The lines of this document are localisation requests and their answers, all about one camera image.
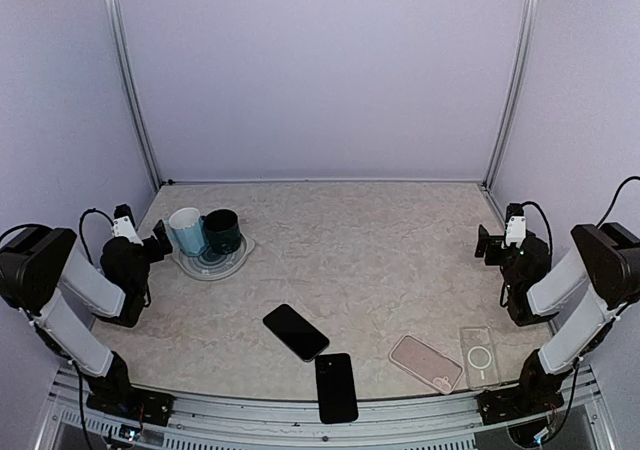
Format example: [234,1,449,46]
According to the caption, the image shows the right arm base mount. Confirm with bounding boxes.
[476,387,564,425]

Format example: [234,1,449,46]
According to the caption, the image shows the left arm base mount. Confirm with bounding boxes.
[86,388,175,427]

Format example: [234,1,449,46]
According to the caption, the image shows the dark green mug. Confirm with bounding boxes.
[202,209,242,255]

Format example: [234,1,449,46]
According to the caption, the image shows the clear magsafe phone case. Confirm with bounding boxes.
[459,326,501,390]

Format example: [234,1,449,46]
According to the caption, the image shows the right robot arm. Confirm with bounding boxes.
[475,216,639,414]

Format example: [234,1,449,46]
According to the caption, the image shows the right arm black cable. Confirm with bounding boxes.
[597,175,640,226]

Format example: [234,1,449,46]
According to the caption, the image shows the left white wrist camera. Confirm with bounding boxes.
[112,204,143,245]

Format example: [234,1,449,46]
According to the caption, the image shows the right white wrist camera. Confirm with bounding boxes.
[504,203,526,248]

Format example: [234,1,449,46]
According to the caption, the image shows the pink phone case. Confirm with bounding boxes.
[389,335,464,395]

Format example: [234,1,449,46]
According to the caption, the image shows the right aluminium frame post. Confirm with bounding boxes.
[482,0,539,193]

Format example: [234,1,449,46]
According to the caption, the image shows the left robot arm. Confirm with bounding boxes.
[1,217,173,415]

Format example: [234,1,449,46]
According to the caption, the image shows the black phone screen up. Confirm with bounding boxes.
[263,304,330,362]

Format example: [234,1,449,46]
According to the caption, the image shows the front aluminium rail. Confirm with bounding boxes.
[34,364,616,450]

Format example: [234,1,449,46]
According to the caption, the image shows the black phone back up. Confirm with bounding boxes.
[314,353,359,424]

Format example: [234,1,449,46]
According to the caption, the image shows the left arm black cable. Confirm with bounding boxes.
[78,208,117,271]

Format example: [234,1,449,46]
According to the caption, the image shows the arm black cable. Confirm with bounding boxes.
[597,175,640,226]
[78,208,117,271]

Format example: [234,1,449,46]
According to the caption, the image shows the aluminium frame post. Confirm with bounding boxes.
[104,0,163,192]
[482,0,539,193]

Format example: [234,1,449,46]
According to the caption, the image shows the light blue white mug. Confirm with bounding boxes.
[168,207,206,257]

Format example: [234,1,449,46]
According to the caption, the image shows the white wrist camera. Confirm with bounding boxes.
[504,203,526,248]
[112,204,143,245]

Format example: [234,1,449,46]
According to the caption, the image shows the left aluminium frame post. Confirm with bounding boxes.
[104,0,163,192]

